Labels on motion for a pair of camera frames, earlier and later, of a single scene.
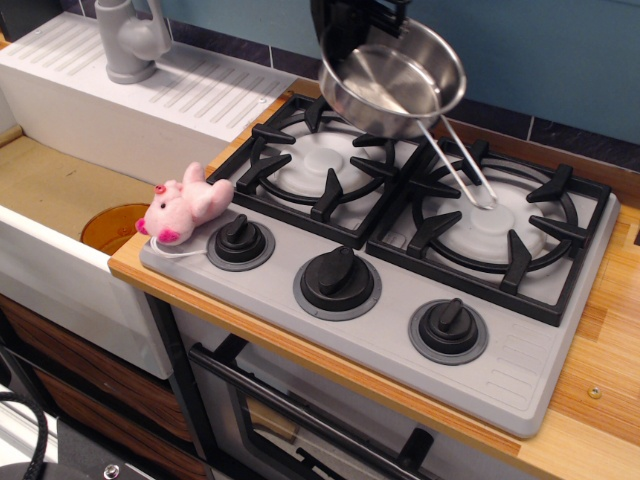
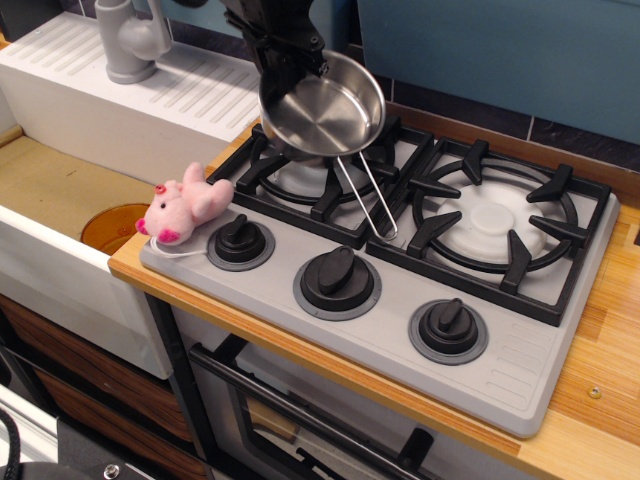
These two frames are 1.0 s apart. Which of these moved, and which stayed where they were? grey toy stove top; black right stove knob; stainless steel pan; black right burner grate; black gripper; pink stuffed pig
Moved: black gripper; stainless steel pan
Stayed: pink stuffed pig; grey toy stove top; black right stove knob; black right burner grate
